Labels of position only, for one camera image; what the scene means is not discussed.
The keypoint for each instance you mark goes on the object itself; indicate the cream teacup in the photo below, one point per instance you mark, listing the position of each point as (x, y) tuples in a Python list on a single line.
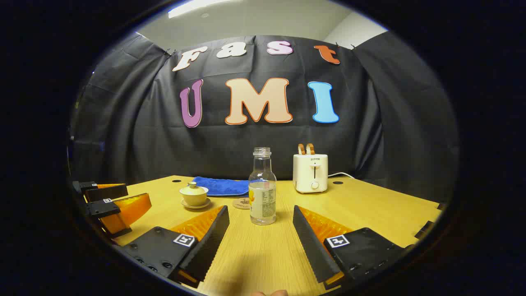
[(194, 200)]

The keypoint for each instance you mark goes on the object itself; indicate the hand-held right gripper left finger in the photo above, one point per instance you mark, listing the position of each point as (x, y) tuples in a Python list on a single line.
[(213, 240)]

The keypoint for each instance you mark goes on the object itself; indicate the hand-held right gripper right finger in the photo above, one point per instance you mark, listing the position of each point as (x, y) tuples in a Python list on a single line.
[(310, 246)]

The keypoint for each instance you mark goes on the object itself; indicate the blue towel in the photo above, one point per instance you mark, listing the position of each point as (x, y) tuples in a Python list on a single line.
[(222, 186)]

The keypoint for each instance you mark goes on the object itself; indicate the clear water bottle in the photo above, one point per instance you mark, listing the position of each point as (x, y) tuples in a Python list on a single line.
[(262, 197)]

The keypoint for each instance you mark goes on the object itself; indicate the cream teacup lid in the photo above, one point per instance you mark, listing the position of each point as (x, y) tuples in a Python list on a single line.
[(193, 190)]

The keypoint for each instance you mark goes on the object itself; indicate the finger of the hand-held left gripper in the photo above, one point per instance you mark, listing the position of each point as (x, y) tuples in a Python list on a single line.
[(102, 207), (107, 192)]

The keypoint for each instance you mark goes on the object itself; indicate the white toaster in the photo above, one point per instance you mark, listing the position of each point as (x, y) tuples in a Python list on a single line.
[(310, 172)]

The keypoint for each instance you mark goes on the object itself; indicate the toast bread slice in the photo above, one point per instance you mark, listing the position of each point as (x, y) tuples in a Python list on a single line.
[(310, 149), (301, 149)]

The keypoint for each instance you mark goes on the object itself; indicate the black backdrop cloth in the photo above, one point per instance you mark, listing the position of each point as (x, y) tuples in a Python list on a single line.
[(135, 135)]

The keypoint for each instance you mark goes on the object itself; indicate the cream saucer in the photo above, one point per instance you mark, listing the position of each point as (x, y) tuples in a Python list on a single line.
[(205, 204)]

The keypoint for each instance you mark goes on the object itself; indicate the round cork coaster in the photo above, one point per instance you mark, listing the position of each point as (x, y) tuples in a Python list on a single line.
[(241, 203)]

